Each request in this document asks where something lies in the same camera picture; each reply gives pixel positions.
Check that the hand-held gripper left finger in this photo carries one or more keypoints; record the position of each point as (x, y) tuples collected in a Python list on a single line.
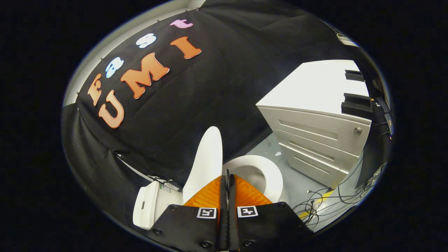
[(189, 227)]

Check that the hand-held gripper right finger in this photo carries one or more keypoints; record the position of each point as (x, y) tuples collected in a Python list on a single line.
[(266, 227)]

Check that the white toilet lid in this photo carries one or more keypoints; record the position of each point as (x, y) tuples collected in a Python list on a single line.
[(206, 161)]

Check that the white toilet with tank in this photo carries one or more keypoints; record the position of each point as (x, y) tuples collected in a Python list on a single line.
[(147, 206)]

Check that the white toilet seat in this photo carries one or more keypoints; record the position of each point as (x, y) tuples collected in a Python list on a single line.
[(274, 175)]

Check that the white drawer cabinet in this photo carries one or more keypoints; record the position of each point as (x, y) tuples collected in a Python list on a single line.
[(315, 126)]

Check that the black backdrop cloth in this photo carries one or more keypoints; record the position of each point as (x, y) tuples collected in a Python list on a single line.
[(210, 87)]

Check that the black box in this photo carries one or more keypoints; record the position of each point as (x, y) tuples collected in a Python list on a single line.
[(357, 106), (354, 75)]

